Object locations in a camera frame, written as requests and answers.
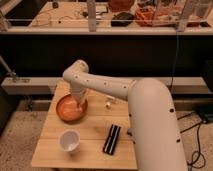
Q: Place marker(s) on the blue folded cloth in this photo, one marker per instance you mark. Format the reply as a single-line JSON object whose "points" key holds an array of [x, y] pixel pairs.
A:
{"points": [[129, 132]]}

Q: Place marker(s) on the wooden table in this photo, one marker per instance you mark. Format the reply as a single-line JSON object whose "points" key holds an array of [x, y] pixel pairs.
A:
{"points": [[93, 130]]}

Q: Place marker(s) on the black bowl on shelf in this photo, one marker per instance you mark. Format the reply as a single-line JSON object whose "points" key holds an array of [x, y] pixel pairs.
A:
{"points": [[122, 19]]}

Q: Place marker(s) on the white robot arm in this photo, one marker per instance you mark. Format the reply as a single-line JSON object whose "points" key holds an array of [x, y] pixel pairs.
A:
{"points": [[153, 123]]}

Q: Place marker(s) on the orange crate on shelf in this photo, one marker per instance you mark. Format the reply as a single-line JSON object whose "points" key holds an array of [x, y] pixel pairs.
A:
{"points": [[150, 17]]}

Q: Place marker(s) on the white paper cup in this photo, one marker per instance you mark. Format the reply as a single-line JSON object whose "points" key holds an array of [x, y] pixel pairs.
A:
{"points": [[69, 141]]}

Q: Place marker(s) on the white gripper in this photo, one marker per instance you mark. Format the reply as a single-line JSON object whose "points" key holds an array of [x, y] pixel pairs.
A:
{"points": [[79, 94]]}

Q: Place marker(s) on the black rectangular remote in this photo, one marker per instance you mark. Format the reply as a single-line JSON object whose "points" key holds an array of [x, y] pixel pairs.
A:
{"points": [[111, 141]]}

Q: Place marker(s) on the orange ceramic bowl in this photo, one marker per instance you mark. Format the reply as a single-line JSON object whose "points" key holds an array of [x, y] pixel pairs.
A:
{"points": [[69, 110]]}

